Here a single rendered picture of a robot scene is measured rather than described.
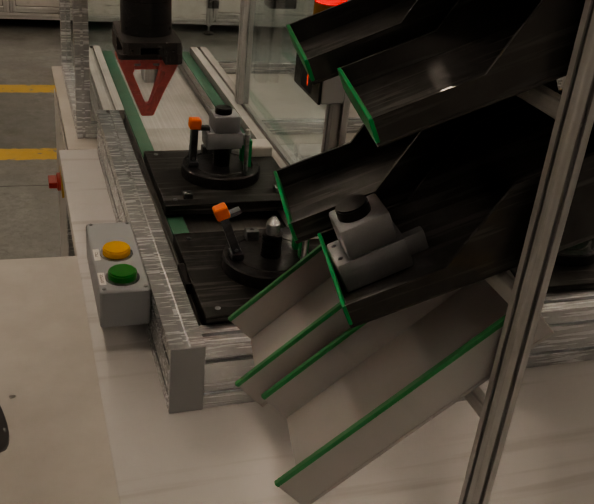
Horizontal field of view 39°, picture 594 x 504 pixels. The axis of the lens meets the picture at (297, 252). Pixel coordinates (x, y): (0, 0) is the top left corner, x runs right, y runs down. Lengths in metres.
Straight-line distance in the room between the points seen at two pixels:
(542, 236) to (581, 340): 0.68
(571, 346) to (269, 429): 0.49
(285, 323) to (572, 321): 0.49
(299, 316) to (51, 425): 0.34
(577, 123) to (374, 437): 0.33
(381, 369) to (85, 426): 0.42
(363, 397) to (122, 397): 0.40
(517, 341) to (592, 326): 0.62
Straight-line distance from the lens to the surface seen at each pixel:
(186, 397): 1.09
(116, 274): 1.17
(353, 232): 0.70
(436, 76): 0.70
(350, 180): 0.88
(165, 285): 1.18
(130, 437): 1.07
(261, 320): 1.00
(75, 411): 1.11
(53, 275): 1.40
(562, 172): 0.64
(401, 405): 0.75
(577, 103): 0.62
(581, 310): 1.29
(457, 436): 1.13
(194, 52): 2.31
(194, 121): 1.45
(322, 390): 0.88
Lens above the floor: 1.56
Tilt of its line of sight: 28 degrees down
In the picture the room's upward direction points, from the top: 6 degrees clockwise
